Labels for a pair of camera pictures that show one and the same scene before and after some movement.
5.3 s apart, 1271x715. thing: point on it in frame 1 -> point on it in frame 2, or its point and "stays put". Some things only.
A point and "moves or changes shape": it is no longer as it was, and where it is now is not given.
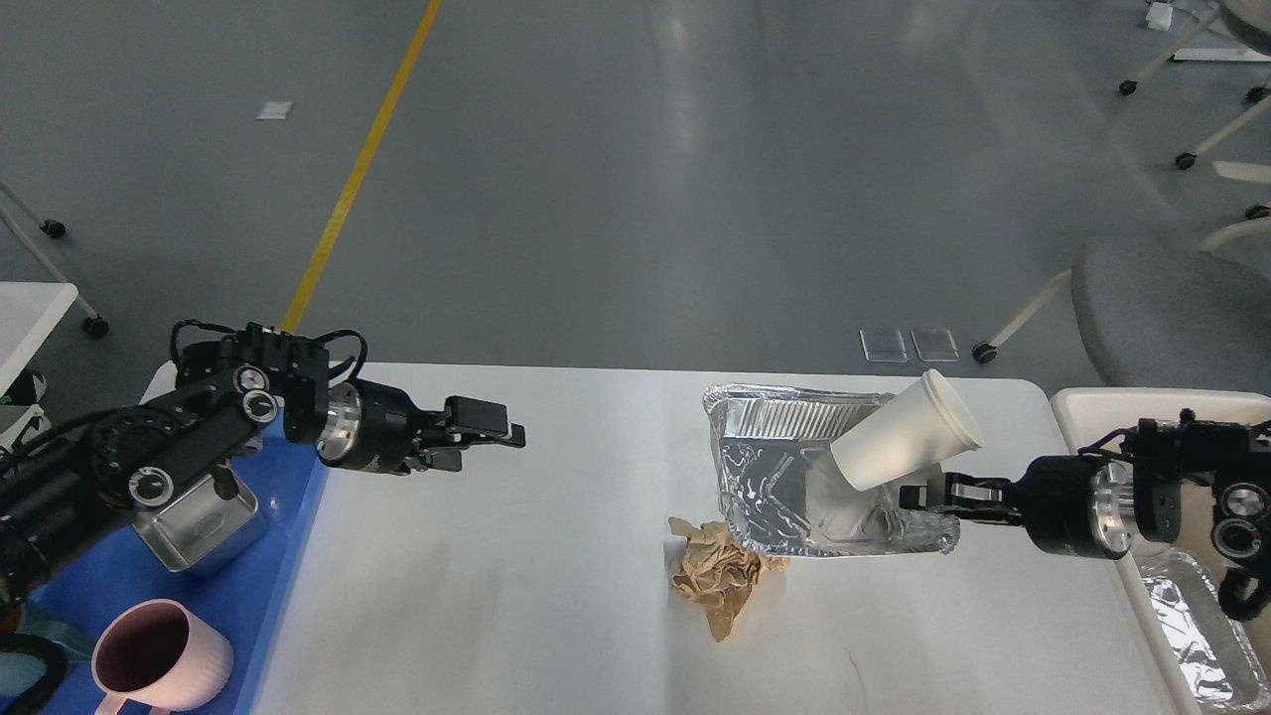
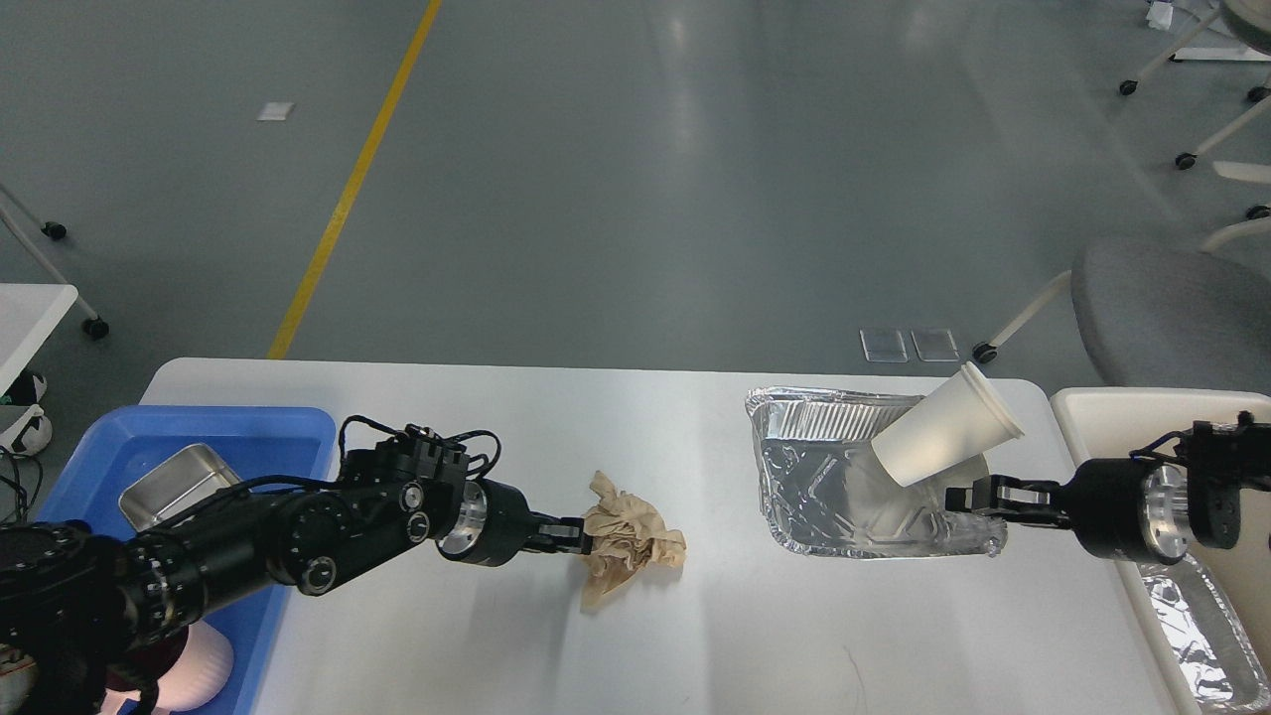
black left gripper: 368,427 -> 492,524
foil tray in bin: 1213,658 stays put
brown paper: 718,572 -> 629,536
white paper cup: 924,425 moves or changes shape
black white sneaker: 28,391 stays put
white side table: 32,311 stays put
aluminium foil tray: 779,492 moves or changes shape
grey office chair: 1170,317 stays put
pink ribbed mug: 156,653 stays put
